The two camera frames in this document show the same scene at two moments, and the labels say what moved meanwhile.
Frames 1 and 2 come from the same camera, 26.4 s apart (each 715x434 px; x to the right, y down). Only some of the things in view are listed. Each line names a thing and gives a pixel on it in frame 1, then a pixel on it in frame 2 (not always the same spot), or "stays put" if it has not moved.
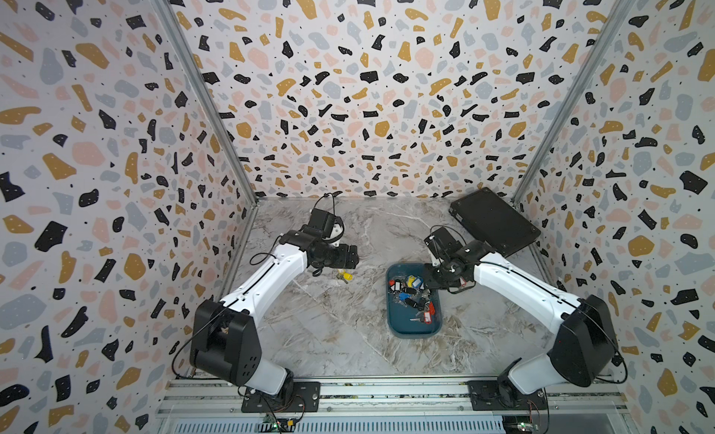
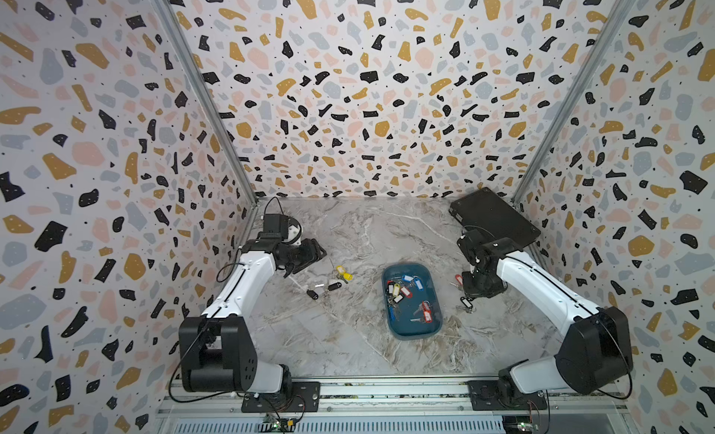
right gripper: (428, 281) -> (492, 291)
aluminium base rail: (576, 406) stays put
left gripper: (343, 261) -> (310, 253)
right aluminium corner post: (625, 2) stays put
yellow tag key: (343, 275) stays put
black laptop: (490, 218) stays put
